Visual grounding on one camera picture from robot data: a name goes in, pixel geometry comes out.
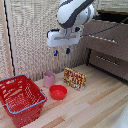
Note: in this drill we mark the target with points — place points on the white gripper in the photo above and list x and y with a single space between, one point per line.
63 38

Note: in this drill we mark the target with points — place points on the red bowl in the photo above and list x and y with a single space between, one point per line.
58 92

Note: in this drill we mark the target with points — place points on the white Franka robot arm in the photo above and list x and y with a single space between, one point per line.
71 11

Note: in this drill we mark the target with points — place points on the red plastic basket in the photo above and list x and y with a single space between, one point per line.
20 100

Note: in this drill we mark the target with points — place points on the woven bamboo screen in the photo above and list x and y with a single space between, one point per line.
40 36

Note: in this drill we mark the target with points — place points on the red yellow snack box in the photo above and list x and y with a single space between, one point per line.
74 78

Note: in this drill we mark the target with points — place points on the pink cup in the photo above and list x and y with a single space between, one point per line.
49 79

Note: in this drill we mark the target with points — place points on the brown drawer cabinet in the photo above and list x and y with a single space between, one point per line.
108 43

